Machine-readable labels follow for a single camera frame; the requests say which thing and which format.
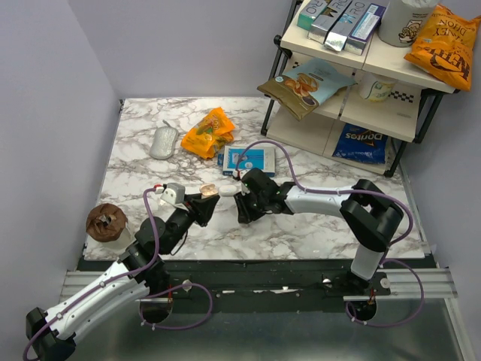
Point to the white popcorn tub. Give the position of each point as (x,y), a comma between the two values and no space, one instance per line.
(403,19)

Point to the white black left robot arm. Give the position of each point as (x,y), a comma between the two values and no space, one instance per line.
(139,273)

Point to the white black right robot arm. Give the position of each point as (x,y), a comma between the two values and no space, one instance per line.
(371,215)

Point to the blue Doritos bag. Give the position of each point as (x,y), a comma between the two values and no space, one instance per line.
(361,145)

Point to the purple blue box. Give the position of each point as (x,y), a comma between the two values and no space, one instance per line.
(364,28)

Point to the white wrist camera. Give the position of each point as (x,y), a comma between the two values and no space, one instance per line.
(173,194)
(240,176)

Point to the green RO box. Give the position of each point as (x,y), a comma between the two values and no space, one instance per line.
(310,12)

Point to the brown paper cupcake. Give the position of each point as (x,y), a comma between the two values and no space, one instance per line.
(108,226)

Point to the silver RO box middle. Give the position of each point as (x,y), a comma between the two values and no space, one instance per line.
(338,35)

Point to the black beige shelf rack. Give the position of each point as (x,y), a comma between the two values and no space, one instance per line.
(404,116)

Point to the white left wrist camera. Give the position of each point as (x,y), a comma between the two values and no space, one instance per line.
(173,194)

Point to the blue Harry's razor box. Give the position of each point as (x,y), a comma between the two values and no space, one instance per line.
(262,158)

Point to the white earbud charging case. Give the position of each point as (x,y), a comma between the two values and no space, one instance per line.
(228,190)

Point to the grey glitter pouch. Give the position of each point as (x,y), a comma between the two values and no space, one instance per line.
(164,141)

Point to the silver ro box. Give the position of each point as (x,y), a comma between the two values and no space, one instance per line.
(338,35)
(327,19)

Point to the white yellow cup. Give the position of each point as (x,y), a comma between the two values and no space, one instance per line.
(375,88)

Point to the blue gold chips bag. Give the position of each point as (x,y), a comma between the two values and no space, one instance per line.
(303,89)

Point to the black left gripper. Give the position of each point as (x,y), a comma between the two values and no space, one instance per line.
(201,210)

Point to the orange candy bag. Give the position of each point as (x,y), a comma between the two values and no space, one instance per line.
(210,135)

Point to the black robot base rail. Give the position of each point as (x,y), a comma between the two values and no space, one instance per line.
(262,286)

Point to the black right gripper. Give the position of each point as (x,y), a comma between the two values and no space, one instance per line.
(244,214)

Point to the beige small earbud case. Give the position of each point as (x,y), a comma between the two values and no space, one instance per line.
(208,190)

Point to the silver RO box left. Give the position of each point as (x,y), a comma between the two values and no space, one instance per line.
(327,19)

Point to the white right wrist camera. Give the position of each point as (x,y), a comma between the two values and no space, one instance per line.
(240,176)

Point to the orange honey dijon chips bag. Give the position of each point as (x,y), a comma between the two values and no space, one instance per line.
(444,48)

